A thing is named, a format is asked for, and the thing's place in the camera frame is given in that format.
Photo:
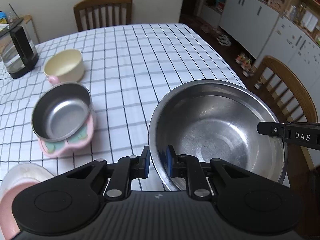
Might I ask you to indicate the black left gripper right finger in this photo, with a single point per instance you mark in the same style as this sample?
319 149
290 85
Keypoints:
245 200

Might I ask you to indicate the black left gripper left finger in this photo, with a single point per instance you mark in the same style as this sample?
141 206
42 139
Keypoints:
71 201

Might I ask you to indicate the pink bear-shaped plate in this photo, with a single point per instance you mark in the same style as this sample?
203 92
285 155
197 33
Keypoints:
9 226

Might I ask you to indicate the large stainless steel bowl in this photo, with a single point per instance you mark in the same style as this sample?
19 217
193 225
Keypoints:
215 119

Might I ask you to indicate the small steel bowl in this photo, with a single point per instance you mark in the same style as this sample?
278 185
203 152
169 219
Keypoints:
61 111

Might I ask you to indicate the cream bowl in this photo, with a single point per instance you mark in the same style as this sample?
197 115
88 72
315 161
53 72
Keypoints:
65 66

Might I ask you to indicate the wooden chair right side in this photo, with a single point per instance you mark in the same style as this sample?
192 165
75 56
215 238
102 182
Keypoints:
282 91

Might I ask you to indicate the pink kids plate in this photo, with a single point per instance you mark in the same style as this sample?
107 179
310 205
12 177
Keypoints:
77 141

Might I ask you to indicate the white round plate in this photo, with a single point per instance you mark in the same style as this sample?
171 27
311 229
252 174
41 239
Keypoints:
24 173

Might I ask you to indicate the white cabinet unit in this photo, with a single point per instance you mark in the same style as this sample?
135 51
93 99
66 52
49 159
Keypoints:
285 29

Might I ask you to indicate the checkered tablecloth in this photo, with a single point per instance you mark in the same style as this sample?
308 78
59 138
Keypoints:
128 70

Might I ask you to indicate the glass electric kettle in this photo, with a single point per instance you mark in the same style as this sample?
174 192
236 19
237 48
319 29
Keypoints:
18 52

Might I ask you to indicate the wooden side shelf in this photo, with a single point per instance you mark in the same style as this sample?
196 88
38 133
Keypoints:
29 27

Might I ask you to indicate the wooden chair behind table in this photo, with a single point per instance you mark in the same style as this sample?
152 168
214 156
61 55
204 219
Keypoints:
93 14

